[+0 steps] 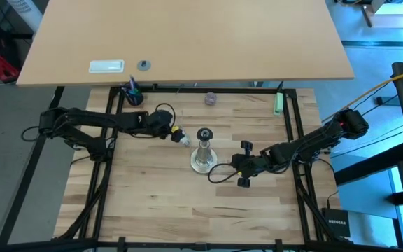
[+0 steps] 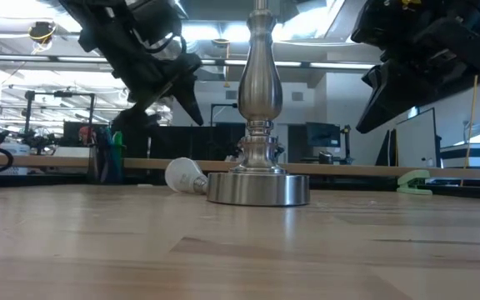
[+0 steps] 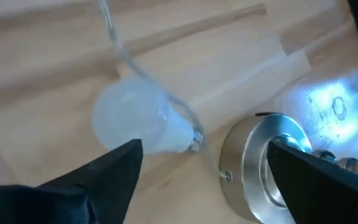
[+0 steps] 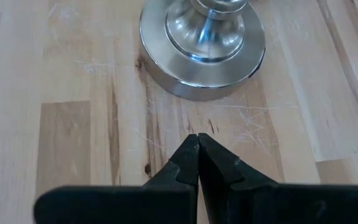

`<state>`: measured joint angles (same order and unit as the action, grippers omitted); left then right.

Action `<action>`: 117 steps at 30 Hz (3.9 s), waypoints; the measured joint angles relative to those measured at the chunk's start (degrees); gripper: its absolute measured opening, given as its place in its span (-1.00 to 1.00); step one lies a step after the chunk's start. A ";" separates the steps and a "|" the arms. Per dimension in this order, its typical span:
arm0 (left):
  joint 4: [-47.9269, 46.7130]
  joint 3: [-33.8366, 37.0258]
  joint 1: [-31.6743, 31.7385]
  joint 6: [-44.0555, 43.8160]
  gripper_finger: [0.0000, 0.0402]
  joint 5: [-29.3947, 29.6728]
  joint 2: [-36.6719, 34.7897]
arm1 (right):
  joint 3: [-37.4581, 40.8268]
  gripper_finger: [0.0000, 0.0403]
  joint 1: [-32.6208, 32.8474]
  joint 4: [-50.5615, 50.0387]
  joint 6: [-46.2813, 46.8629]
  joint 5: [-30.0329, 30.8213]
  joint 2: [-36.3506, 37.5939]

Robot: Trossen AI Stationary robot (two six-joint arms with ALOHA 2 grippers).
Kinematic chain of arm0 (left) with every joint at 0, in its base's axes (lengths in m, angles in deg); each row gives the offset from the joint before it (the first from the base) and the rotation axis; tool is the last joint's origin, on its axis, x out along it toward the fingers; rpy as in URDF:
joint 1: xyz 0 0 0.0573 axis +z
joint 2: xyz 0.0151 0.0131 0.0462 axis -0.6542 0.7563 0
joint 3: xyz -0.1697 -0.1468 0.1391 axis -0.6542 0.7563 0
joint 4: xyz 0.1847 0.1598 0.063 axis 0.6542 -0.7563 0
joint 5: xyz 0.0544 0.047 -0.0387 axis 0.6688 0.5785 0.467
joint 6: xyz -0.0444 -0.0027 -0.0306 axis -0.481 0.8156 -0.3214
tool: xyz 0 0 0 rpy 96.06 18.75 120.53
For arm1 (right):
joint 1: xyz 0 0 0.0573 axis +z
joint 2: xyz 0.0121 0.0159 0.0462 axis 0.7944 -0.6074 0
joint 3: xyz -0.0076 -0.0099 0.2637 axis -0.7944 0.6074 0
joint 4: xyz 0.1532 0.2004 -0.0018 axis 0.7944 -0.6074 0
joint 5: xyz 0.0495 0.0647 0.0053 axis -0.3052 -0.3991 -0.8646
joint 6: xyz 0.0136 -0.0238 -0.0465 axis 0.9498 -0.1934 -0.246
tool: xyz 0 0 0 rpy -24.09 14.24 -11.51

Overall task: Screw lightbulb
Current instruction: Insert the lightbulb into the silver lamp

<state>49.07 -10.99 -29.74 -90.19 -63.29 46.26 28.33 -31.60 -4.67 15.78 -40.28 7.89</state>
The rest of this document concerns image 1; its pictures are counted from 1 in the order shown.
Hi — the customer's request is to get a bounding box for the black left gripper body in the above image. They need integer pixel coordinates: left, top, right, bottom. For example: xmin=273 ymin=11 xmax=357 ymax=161
xmin=146 ymin=108 xmax=175 ymax=138

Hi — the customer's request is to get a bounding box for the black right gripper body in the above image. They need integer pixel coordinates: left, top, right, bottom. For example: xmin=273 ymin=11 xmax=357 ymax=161
xmin=232 ymin=153 xmax=264 ymax=178

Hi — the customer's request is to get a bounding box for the black mesh pen cup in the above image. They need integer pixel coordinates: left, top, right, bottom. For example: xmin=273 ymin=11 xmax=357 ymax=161
xmin=121 ymin=75 xmax=145 ymax=107

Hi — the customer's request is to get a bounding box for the light green stapler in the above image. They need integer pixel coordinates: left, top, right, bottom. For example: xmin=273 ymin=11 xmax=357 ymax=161
xmin=273 ymin=92 xmax=285 ymax=117

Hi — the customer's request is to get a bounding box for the grey round desk grommet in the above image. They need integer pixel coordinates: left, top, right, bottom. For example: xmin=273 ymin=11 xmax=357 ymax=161
xmin=136 ymin=59 xmax=153 ymax=73

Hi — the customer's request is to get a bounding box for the white rectangular box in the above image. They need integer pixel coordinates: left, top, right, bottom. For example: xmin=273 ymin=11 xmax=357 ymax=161
xmin=88 ymin=59 xmax=126 ymax=74

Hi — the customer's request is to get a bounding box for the large tan desk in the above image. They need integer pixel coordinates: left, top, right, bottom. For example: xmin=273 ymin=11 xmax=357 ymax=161
xmin=15 ymin=0 xmax=355 ymax=88

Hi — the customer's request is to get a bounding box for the wooden stand base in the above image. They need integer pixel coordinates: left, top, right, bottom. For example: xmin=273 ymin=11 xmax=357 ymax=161
xmin=360 ymin=0 xmax=403 ymax=29

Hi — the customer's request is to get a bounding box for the black aluminium table frame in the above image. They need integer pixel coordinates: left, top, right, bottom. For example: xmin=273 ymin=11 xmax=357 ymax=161
xmin=0 ymin=85 xmax=349 ymax=252

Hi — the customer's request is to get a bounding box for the black Netgear network switch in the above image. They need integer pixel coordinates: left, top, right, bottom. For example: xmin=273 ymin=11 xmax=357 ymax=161
xmin=321 ymin=207 xmax=351 ymax=239

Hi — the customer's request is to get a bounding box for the yellow cable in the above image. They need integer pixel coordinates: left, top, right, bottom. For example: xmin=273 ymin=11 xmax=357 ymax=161
xmin=322 ymin=66 xmax=403 ymax=123

